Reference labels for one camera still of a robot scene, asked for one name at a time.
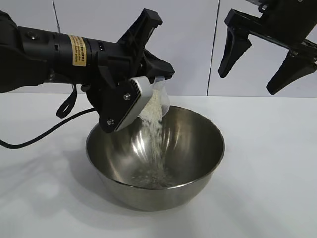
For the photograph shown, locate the yellow warning label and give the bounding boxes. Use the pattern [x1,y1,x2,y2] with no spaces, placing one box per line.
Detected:
[67,34,88,67]

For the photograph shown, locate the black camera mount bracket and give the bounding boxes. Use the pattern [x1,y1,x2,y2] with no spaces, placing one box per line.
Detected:
[85,81,139,135]

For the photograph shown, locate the clear plastic measuring cup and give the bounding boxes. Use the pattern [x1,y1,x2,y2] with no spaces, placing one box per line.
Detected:
[148,75,171,118]

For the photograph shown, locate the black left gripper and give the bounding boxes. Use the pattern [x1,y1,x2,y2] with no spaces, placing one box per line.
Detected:
[97,8,176,87]

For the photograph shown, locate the stainless steel mixing bowl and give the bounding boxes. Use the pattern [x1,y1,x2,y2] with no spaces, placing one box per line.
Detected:
[85,105,226,212]

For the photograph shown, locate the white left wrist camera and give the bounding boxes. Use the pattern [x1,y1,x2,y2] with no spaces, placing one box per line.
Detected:
[114,76,154,132]

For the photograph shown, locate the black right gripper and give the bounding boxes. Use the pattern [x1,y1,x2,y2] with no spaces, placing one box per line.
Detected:
[217,0,317,96]

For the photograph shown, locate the white rice grains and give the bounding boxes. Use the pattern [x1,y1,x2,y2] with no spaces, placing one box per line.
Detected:
[129,87,181,189]

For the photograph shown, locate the black strap loop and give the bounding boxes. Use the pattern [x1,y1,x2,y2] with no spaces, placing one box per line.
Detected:
[55,83,78,119]

